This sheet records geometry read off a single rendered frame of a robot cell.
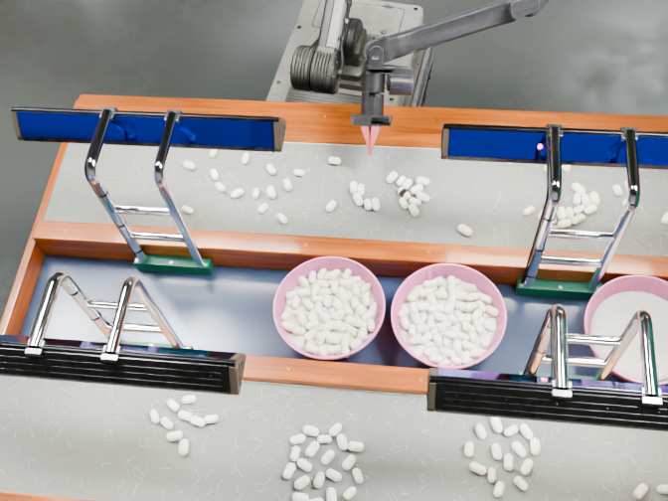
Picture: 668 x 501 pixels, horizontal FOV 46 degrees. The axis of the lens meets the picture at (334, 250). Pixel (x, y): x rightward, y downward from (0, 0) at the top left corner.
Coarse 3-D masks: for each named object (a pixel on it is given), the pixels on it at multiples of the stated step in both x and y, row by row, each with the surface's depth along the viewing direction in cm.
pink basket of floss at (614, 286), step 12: (624, 276) 181; (636, 276) 181; (648, 276) 181; (600, 288) 180; (612, 288) 183; (624, 288) 184; (636, 288) 184; (648, 288) 183; (660, 288) 182; (600, 300) 183; (588, 312) 179; (588, 324) 180; (612, 372) 175; (660, 384) 169
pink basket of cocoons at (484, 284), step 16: (416, 272) 186; (432, 272) 188; (448, 272) 188; (464, 272) 187; (400, 288) 184; (480, 288) 187; (496, 288) 182; (400, 304) 186; (496, 304) 183; (400, 336) 181; (496, 336) 180; (448, 368) 174
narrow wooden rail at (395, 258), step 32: (64, 224) 201; (96, 224) 201; (96, 256) 206; (128, 256) 204; (224, 256) 198; (256, 256) 195; (288, 256) 194; (320, 256) 192; (352, 256) 190; (384, 256) 189; (416, 256) 189; (448, 256) 188; (480, 256) 187; (512, 256) 187; (576, 256) 185; (640, 256) 184
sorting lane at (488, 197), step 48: (288, 144) 211; (336, 144) 210; (144, 192) 207; (192, 192) 206; (288, 192) 204; (336, 192) 202; (384, 192) 201; (432, 192) 200; (480, 192) 199; (528, 192) 198; (624, 192) 196; (384, 240) 195; (432, 240) 193; (480, 240) 192; (528, 240) 191; (576, 240) 190; (624, 240) 189
